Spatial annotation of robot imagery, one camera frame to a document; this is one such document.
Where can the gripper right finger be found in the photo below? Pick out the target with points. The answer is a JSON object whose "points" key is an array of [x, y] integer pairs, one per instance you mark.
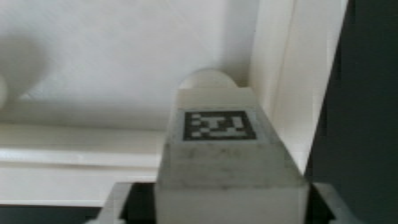
{"points": [[329, 211]]}

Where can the white square table top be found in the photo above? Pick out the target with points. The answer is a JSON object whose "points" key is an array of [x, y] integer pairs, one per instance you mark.
{"points": [[96, 55]]}

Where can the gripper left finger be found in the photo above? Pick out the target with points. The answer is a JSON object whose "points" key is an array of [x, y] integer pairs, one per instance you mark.
{"points": [[108, 216]]}

